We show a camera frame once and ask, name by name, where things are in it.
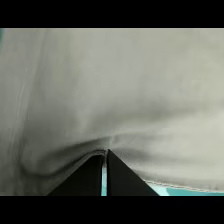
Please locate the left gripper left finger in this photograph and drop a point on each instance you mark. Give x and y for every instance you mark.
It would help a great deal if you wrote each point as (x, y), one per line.
(85, 180)

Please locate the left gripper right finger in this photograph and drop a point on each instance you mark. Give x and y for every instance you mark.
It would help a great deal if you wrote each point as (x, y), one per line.
(124, 181)

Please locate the grey garment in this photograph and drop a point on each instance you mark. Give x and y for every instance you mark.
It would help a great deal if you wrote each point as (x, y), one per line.
(113, 90)

